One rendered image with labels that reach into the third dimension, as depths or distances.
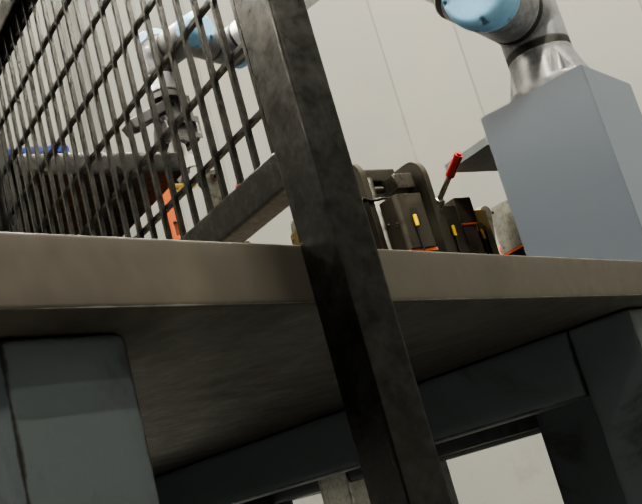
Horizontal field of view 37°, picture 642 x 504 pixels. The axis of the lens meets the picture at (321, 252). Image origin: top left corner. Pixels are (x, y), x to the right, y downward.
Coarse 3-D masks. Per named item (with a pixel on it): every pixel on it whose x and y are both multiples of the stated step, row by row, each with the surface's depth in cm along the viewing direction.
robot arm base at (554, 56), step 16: (528, 48) 165; (544, 48) 164; (560, 48) 164; (512, 64) 168; (528, 64) 164; (544, 64) 162; (560, 64) 163; (576, 64) 162; (512, 80) 169; (528, 80) 163; (544, 80) 161; (512, 96) 167
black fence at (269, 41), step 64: (64, 0) 93; (128, 0) 81; (192, 0) 71; (256, 0) 62; (0, 64) 113; (64, 64) 93; (128, 64) 81; (192, 64) 72; (256, 64) 62; (320, 64) 61; (0, 128) 112; (128, 128) 82; (192, 128) 73; (320, 128) 59; (0, 192) 113; (64, 192) 96; (128, 192) 83; (192, 192) 74; (256, 192) 64; (320, 192) 57; (320, 256) 58; (384, 320) 56; (384, 384) 54; (384, 448) 54
